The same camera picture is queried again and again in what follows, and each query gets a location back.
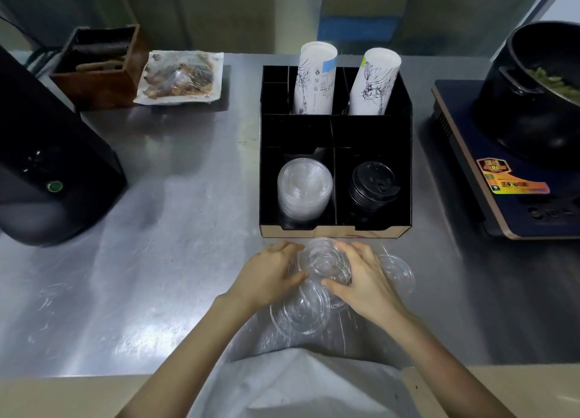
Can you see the person's right hand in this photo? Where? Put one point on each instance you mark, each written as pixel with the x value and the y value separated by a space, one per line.
pixel 369 290

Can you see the person's left hand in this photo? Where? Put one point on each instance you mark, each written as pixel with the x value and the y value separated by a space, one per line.
pixel 260 277

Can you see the person's left thumb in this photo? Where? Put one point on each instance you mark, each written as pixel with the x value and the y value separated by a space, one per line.
pixel 297 280

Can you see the person's right thumb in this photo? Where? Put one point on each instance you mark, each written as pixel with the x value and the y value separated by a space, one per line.
pixel 335 285

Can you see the clear plastic dome lid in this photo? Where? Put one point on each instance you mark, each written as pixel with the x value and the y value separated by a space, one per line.
pixel 322 261

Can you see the person's right forearm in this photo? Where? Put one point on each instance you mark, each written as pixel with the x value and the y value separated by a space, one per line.
pixel 444 368

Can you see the person's left forearm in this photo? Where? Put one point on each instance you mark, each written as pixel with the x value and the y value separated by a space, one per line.
pixel 181 363

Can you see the loose pile of clear lids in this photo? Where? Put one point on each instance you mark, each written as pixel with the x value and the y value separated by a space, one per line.
pixel 303 315

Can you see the stack of clear lids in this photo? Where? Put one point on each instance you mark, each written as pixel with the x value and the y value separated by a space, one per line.
pixel 304 188

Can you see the stack of black lids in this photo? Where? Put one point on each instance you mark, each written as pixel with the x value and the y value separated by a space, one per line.
pixel 372 191

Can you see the person's white apron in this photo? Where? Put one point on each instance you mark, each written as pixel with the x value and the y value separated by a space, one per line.
pixel 299 386

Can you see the black compartment organizer box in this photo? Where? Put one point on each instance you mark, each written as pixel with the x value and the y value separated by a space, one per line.
pixel 299 132

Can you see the dark blue induction cooker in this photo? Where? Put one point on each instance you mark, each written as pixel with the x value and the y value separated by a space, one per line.
pixel 512 191

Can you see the stack of printed paper cups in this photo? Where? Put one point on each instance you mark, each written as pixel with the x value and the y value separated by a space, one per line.
pixel 375 84
pixel 313 80

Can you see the wrapped food tray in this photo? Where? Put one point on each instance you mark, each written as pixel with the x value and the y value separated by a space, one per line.
pixel 179 77

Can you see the black cooking pot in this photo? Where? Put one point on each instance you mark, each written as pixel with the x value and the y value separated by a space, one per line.
pixel 521 114

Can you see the black countertop appliance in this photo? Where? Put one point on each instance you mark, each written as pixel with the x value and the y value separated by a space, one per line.
pixel 50 168

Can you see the brown wooden utensil box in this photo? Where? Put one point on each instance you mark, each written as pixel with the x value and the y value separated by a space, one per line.
pixel 97 84

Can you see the green vegetables in pot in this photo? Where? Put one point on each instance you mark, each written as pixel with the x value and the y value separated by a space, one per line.
pixel 557 84

